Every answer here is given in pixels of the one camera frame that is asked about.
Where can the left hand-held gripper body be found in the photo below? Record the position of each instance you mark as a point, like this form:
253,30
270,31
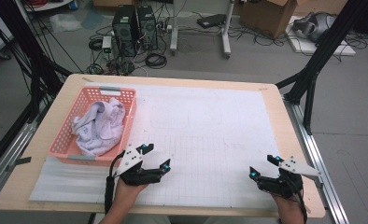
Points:
135,174

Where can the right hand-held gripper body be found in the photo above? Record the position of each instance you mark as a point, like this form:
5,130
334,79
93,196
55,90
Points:
285,185

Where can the lilac printed towel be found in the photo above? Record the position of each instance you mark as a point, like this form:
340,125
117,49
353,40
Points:
101,124

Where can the pink plastic basket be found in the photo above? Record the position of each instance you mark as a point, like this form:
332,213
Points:
65,140

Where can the person's left hand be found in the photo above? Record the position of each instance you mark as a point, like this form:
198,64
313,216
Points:
126,193

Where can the person's right hand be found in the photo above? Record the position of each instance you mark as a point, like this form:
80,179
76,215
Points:
289,207

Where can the white grid mat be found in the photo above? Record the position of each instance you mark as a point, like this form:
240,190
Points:
204,124

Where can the white power adapter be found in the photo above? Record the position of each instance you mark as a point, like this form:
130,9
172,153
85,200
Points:
106,43

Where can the large black computer tower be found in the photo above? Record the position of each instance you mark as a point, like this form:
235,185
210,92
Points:
124,31

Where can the small black computer tower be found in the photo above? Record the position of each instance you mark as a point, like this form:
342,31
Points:
148,28

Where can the white metal stand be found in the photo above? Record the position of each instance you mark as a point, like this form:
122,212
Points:
173,31

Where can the white floor board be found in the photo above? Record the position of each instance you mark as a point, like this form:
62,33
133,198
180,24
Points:
322,48

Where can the grey rounded device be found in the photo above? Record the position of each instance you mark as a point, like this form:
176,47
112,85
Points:
316,26

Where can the flat black box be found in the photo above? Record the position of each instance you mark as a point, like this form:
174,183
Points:
211,21

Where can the open cardboard box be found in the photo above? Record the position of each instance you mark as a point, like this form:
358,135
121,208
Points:
266,15

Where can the clear plastic bag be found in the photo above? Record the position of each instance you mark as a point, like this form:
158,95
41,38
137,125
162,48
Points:
65,22

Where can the white round table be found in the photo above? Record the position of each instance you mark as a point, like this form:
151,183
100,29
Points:
48,5

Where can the grey metal bracket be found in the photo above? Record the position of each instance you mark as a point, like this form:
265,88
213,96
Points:
20,161
319,183

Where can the aluminium rail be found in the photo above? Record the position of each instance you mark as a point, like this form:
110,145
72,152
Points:
17,137
312,144

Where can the black metal frame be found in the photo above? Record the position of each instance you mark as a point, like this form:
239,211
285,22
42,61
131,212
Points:
29,46
331,40

